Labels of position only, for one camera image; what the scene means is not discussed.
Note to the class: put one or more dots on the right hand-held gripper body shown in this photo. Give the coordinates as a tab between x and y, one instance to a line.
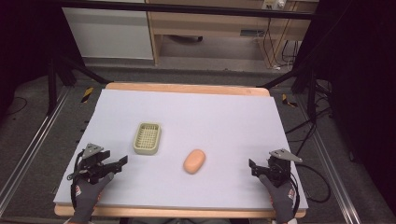
278	169

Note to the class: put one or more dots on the beige plastic soap dish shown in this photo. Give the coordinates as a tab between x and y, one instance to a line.
147	138

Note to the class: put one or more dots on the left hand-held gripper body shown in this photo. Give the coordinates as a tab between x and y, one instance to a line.
93	165

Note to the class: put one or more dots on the black horizontal frame bar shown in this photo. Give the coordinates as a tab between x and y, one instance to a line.
186	8

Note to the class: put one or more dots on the light wooden desk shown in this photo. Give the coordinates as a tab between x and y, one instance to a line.
211	23

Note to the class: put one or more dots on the wooden table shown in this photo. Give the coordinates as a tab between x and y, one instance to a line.
186	88

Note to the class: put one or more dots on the white power strip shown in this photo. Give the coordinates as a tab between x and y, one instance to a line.
274	3

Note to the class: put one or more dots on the orange bread roll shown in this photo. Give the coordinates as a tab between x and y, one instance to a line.
194	161

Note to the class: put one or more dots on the black slanted frame strut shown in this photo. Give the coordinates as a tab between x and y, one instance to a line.
77	70
289	76

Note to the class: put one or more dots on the white cabinet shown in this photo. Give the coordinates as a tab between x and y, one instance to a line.
109	34

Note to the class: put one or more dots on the white foam mat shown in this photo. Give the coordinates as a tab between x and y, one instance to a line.
202	124

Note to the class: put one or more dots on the yellow black tape marker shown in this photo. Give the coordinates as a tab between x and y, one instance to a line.
87	95
289	101

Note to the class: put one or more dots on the metal floor rail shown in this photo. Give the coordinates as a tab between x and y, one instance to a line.
34	146
330	165

